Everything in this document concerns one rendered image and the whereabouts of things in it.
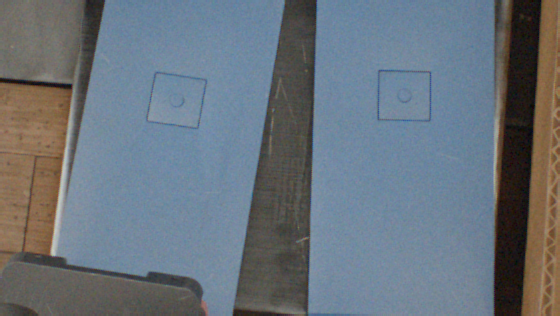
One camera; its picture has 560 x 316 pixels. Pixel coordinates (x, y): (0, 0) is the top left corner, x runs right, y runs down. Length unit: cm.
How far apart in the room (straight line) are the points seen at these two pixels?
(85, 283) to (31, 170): 17
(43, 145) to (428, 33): 16
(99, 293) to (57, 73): 19
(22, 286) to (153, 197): 14
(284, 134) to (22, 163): 11
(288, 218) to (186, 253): 4
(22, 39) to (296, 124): 12
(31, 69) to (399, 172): 16
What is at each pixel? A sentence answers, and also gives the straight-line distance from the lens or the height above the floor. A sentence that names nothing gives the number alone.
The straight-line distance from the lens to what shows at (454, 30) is 81.
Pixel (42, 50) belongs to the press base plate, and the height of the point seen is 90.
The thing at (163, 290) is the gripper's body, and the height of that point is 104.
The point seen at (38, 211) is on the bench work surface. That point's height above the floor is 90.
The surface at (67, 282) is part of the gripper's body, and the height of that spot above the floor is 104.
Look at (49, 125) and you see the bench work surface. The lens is 82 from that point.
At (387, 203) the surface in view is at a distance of 78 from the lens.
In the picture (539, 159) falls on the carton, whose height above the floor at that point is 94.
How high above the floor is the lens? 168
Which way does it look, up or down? 73 degrees down
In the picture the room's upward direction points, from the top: straight up
